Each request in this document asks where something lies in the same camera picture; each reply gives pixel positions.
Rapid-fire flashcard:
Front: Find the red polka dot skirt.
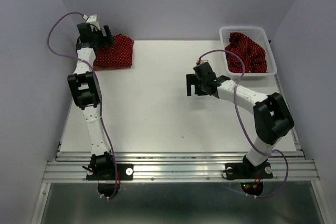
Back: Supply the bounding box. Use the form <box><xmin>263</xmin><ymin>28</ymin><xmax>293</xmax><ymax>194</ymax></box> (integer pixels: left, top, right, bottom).
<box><xmin>93</xmin><ymin>34</ymin><xmax>134</xmax><ymax>67</ymax></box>
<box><xmin>225</xmin><ymin>32</ymin><xmax>267</xmax><ymax>73</ymax></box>

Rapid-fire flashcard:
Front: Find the red plaid skirt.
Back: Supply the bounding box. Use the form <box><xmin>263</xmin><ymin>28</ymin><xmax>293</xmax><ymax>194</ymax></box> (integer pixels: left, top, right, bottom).
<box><xmin>93</xmin><ymin>66</ymin><xmax>132</xmax><ymax>71</ymax></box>

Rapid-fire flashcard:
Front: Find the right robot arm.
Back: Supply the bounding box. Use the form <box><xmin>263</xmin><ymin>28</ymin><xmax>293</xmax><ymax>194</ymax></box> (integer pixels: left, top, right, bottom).
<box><xmin>186</xmin><ymin>62</ymin><xmax>295</xmax><ymax>180</ymax></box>

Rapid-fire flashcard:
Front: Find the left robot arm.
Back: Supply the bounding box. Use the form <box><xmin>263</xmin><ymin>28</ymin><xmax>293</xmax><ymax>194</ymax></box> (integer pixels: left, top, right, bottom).
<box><xmin>67</xmin><ymin>22</ymin><xmax>117</xmax><ymax>180</ymax></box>

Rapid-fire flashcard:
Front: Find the white plastic basket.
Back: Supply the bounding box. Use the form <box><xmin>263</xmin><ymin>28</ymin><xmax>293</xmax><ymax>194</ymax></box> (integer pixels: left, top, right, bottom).
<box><xmin>219</xmin><ymin>26</ymin><xmax>277</xmax><ymax>79</ymax></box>

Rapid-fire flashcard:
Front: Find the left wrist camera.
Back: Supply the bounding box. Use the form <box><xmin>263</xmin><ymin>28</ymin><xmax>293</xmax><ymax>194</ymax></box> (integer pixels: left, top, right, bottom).
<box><xmin>82</xmin><ymin>14</ymin><xmax>101</xmax><ymax>30</ymax></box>

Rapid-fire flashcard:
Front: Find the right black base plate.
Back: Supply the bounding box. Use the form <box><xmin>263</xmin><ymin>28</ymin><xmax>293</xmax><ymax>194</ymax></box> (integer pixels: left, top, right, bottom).
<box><xmin>222</xmin><ymin>162</ymin><xmax>273</xmax><ymax>180</ymax></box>

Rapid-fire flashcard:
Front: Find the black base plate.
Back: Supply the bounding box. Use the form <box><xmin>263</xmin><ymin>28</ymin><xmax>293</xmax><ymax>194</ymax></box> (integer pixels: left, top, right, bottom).
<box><xmin>222</xmin><ymin>162</ymin><xmax>273</xmax><ymax>180</ymax></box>
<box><xmin>86</xmin><ymin>163</ymin><xmax>134</xmax><ymax>181</ymax></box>

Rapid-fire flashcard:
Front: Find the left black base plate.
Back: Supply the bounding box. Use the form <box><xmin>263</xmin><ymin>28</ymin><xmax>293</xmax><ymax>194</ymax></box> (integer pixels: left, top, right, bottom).
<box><xmin>86</xmin><ymin>163</ymin><xmax>134</xmax><ymax>181</ymax></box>

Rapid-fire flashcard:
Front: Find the aluminium mounting rail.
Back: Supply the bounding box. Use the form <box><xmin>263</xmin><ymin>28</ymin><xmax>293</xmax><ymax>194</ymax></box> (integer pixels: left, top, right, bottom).
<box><xmin>43</xmin><ymin>151</ymin><xmax>320</xmax><ymax>183</ymax></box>

